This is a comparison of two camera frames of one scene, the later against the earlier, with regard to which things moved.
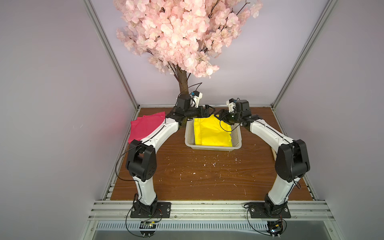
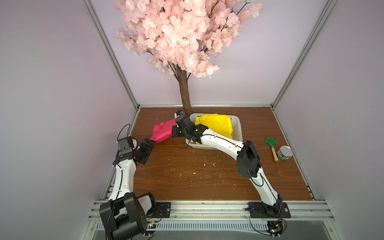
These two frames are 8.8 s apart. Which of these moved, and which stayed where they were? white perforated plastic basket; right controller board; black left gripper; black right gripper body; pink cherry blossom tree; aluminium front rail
Moved: black left gripper; black right gripper body
Stayed: aluminium front rail; pink cherry blossom tree; right controller board; white perforated plastic basket
